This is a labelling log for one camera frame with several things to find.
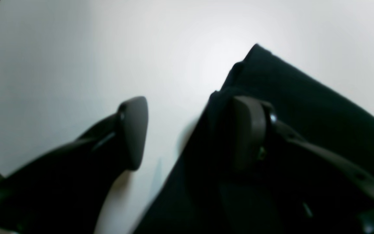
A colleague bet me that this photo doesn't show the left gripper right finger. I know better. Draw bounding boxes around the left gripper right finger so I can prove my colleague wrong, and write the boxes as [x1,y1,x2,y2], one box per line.
[230,95,374,234]

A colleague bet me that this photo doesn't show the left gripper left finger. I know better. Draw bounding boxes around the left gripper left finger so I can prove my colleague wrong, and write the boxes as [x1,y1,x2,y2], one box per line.
[0,96,148,234]

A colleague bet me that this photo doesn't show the black T-shirt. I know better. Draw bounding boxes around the black T-shirt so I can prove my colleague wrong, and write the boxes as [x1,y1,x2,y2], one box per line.
[134,44,374,234]

